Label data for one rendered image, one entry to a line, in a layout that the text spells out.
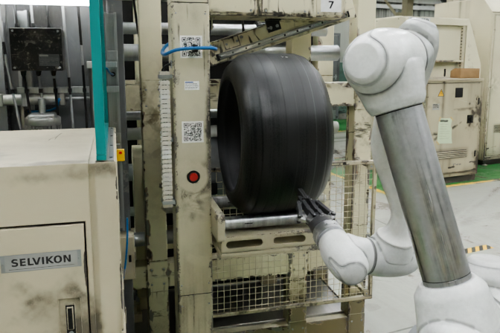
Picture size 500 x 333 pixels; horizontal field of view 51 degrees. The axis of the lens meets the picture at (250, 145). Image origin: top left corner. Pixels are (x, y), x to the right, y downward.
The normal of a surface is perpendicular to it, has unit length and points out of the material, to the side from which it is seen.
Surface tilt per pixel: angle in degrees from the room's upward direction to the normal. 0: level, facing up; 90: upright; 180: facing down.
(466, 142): 90
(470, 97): 90
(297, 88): 54
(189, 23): 90
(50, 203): 90
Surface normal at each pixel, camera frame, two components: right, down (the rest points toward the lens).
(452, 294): -0.35, -0.61
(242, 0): 0.26, 0.16
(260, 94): -0.06, -0.40
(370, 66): -0.63, 0.04
